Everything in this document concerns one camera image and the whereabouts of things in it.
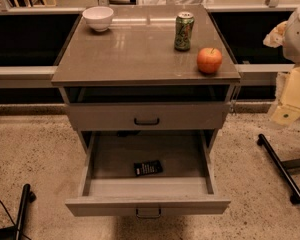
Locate open grey middle drawer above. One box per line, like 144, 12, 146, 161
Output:
66, 131, 230, 219

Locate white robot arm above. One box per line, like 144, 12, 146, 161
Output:
263, 5, 300, 126

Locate black base leg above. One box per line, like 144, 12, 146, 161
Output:
0, 184, 36, 240
257, 134, 300, 205

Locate grey drawer cabinet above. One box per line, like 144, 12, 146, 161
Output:
52, 5, 240, 150

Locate white ceramic bowl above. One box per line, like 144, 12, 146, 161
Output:
82, 6, 114, 32

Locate black floor cable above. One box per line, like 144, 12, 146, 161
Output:
0, 189, 33, 240

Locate red orange apple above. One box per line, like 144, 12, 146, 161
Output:
197, 48, 222, 74

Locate closed grey top drawer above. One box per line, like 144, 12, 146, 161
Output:
66, 102, 229, 131

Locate black right base leg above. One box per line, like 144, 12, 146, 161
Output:
257, 134, 300, 205

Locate grey metal railing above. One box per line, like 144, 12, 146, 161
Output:
0, 0, 300, 89

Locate black left base leg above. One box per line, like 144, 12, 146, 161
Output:
0, 184, 36, 240

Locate green soda can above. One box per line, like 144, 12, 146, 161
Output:
174, 11, 195, 51

